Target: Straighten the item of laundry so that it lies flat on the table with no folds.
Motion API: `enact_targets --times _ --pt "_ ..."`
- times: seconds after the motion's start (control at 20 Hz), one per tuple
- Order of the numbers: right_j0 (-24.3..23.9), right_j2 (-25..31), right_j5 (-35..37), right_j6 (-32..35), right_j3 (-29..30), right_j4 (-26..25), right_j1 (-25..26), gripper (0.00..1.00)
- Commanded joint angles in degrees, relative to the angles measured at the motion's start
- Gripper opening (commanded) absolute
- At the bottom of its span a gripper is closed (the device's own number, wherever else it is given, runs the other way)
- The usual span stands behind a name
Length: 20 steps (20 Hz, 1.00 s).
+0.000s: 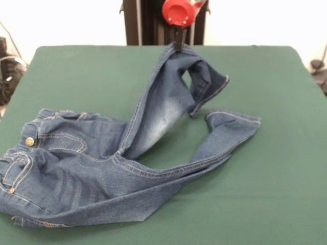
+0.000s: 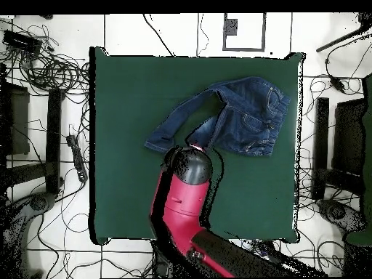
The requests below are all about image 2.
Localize black stand base frame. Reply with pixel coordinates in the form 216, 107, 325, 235
312, 97, 365, 201
4, 87, 65, 195

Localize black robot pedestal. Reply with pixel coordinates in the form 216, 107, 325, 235
152, 239, 187, 278

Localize black power adapter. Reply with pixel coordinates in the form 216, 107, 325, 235
329, 76, 347, 93

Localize black cable tangle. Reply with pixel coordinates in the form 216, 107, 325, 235
0, 23, 91, 97

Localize black floor cable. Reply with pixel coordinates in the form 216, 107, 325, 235
142, 13, 176, 57

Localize black electronics box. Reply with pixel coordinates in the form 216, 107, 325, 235
1, 29, 43, 54

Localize dark green table cloth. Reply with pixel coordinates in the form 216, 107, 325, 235
88, 46, 306, 245

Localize black tripod pole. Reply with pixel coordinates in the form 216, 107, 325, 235
315, 12, 372, 53

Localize black power strip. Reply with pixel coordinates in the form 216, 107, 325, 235
65, 134, 89, 183

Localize black wheeled chair base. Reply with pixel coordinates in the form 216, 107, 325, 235
0, 191, 57, 278
316, 198, 368, 233

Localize dark flat panel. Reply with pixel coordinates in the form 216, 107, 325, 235
331, 97, 368, 175
0, 81, 31, 156

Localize grey square floor frame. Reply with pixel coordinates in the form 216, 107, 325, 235
222, 12, 267, 52

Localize blue denim jeans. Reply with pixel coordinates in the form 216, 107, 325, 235
144, 76, 291, 158

